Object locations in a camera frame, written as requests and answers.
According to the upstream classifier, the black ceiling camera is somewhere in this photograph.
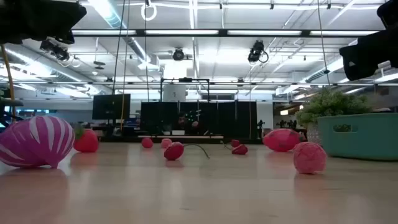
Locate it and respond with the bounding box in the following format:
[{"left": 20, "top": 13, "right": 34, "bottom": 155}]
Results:
[
  {"left": 172, "top": 48, "right": 185, "bottom": 62},
  {"left": 39, "top": 39, "right": 72, "bottom": 62},
  {"left": 248, "top": 40, "right": 269, "bottom": 64}
]

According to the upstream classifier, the teal plastic container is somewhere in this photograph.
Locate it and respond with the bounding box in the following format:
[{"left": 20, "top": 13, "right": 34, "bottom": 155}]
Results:
[{"left": 317, "top": 112, "right": 398, "bottom": 162}]

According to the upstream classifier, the hanging black cable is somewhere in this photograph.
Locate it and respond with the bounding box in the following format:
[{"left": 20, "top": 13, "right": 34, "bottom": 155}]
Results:
[
  {"left": 317, "top": 0, "right": 331, "bottom": 86},
  {"left": 143, "top": 0, "right": 150, "bottom": 102},
  {"left": 111, "top": 0, "right": 126, "bottom": 96}
]

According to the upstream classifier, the black rail with light strips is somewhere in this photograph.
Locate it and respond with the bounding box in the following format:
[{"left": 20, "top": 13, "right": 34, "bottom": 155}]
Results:
[{"left": 70, "top": 28, "right": 381, "bottom": 39}]

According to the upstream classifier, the green potted plant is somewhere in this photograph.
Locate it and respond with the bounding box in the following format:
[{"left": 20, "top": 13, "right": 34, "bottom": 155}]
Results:
[{"left": 294, "top": 88, "right": 373, "bottom": 146}]

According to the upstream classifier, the yellow cable with black end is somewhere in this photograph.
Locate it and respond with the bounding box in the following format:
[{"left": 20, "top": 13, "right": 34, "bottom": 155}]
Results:
[{"left": 0, "top": 43, "right": 17, "bottom": 124}]

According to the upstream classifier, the red toy dragon fruit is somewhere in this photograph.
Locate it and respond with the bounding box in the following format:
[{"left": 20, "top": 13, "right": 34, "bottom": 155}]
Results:
[{"left": 262, "top": 128, "right": 307, "bottom": 153}]

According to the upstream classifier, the pink textured ball fruit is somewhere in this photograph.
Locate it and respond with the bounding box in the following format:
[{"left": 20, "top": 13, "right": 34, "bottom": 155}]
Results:
[{"left": 292, "top": 141, "right": 328, "bottom": 175}]

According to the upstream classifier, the black tripod stand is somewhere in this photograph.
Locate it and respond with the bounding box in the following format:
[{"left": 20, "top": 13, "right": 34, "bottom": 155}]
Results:
[{"left": 256, "top": 119, "right": 266, "bottom": 139}]

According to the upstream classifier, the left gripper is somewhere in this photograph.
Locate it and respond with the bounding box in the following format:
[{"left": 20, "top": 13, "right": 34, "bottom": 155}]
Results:
[{"left": 0, "top": 0, "right": 88, "bottom": 45}]

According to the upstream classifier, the white box unit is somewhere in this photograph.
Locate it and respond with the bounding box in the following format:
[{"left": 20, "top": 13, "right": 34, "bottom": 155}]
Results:
[{"left": 162, "top": 83, "right": 188, "bottom": 102}]

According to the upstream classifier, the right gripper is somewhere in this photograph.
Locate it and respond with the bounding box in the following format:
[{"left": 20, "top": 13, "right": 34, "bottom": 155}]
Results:
[{"left": 338, "top": 28, "right": 398, "bottom": 82}]

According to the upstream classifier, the white cable ring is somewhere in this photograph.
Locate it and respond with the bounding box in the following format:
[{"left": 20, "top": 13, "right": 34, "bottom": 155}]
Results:
[{"left": 141, "top": 2, "right": 158, "bottom": 22}]

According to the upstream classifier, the black monitor on stand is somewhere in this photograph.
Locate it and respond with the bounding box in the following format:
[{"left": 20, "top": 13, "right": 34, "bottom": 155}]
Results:
[{"left": 92, "top": 93, "right": 131, "bottom": 121}]

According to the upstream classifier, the black partition wall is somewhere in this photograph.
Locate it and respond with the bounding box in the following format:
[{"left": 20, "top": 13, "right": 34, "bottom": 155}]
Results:
[{"left": 140, "top": 101, "right": 258, "bottom": 141}]

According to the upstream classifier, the red cherry with stem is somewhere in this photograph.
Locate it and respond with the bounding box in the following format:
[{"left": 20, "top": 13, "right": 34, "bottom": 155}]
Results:
[
  {"left": 164, "top": 141, "right": 211, "bottom": 162},
  {"left": 220, "top": 140, "right": 249, "bottom": 156}
]

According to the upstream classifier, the red toy strawberry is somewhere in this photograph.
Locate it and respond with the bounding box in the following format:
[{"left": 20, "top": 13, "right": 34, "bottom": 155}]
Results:
[{"left": 73, "top": 124, "right": 100, "bottom": 154}]

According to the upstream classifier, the purple white striped onion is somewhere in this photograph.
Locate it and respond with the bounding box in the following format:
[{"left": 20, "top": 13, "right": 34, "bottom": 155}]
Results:
[{"left": 0, "top": 115, "right": 75, "bottom": 169}]

